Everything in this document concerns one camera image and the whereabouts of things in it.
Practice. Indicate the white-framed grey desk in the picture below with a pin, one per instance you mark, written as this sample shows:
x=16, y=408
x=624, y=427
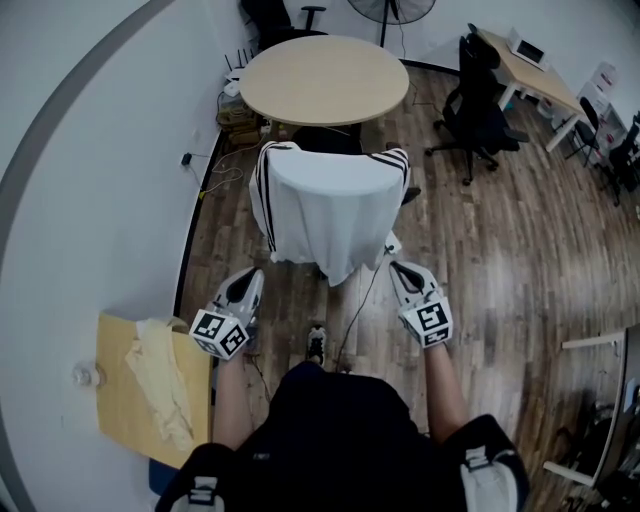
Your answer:
x=612, y=435

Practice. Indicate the pale yellow cloth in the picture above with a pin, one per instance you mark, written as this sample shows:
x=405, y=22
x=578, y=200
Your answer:
x=160, y=370

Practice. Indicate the black armrest office chair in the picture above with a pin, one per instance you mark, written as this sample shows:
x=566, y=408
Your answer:
x=265, y=20

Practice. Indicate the black high-back office chair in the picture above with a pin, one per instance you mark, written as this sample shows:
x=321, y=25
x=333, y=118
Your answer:
x=477, y=110

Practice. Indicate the small wooden side table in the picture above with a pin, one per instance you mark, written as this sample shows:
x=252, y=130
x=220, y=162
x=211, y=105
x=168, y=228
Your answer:
x=117, y=400

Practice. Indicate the white storage boxes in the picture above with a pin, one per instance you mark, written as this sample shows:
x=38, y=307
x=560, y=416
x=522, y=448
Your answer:
x=602, y=95

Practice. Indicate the black standing fan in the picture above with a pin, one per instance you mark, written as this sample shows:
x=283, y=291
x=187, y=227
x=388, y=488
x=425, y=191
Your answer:
x=385, y=12

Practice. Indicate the clear plastic bottle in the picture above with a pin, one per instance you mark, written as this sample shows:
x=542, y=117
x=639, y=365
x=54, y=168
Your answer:
x=90, y=375

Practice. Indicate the brown cardboard box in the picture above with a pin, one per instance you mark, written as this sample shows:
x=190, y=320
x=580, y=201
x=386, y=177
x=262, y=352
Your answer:
x=240, y=127

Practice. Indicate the white router with antennas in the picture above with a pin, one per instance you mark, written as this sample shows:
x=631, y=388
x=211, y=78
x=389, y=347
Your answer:
x=234, y=87

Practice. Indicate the white power strip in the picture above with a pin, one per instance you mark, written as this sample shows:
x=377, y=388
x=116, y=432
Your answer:
x=394, y=245

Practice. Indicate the person's left forearm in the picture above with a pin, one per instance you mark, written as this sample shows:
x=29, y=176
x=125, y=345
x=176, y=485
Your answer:
x=232, y=400

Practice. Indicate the blue stool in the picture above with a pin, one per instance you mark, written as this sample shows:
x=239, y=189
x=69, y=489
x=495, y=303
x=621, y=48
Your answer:
x=162, y=477

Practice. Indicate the black mesh office chair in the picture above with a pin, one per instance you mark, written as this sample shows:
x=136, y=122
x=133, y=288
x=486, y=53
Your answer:
x=325, y=142

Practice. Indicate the person's left shoe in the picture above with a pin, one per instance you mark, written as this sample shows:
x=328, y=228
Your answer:
x=315, y=342

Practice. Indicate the white microwave oven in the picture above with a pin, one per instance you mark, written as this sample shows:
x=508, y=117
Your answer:
x=527, y=49

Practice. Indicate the person's black clothing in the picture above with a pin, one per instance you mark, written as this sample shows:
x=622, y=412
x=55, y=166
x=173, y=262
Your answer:
x=340, y=440

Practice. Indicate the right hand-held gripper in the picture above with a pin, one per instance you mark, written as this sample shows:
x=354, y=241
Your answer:
x=429, y=322

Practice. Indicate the black power adapter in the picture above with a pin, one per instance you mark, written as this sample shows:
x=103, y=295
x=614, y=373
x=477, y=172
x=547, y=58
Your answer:
x=187, y=160

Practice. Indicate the person's right forearm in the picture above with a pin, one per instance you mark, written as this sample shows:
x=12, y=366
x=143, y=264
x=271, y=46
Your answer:
x=442, y=395

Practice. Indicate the round wooden table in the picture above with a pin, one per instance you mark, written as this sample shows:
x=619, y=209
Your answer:
x=325, y=77

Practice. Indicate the black swivel chair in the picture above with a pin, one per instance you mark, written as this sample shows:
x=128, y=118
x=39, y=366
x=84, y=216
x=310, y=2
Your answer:
x=625, y=160

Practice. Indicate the rectangular wooden white-legged desk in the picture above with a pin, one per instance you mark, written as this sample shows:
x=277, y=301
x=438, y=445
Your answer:
x=535, y=75

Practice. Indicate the black folding chair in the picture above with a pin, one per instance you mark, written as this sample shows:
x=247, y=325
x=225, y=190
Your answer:
x=590, y=125

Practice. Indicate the white shirt with black stripes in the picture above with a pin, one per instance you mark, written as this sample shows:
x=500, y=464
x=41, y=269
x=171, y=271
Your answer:
x=330, y=210

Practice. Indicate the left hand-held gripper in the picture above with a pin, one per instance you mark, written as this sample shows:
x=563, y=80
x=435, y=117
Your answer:
x=220, y=334

